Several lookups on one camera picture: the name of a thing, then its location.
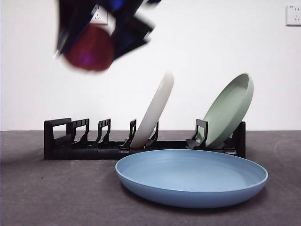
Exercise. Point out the red apple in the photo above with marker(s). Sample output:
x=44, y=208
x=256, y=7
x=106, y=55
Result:
x=90, y=51

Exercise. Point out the white wall socket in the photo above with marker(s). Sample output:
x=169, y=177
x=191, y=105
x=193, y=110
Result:
x=101, y=17
x=294, y=15

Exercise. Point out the blue plate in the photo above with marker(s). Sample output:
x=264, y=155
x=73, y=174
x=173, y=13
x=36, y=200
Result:
x=190, y=179

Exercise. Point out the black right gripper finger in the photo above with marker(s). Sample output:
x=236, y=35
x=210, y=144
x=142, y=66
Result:
x=131, y=30

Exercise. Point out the pale green plate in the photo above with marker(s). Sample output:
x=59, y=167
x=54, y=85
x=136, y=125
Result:
x=228, y=110

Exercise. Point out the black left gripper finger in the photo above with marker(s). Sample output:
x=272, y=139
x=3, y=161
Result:
x=70, y=26

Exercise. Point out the cream plate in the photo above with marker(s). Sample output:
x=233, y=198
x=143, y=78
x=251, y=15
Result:
x=155, y=110

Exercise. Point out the black plate rack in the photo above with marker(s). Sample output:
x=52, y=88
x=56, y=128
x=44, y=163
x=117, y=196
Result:
x=77, y=153

